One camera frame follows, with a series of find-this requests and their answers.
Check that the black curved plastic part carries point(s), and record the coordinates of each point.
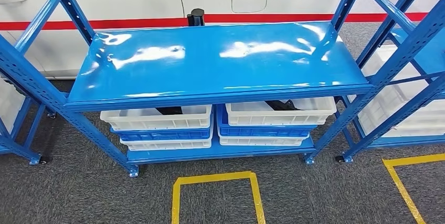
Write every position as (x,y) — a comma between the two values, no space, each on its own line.
(170,110)
(281,105)

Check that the blue plastic crate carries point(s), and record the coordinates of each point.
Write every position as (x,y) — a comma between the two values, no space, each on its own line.
(156,135)
(260,131)

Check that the black cylindrical post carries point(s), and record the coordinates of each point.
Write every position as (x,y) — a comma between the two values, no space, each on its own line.
(197,17)

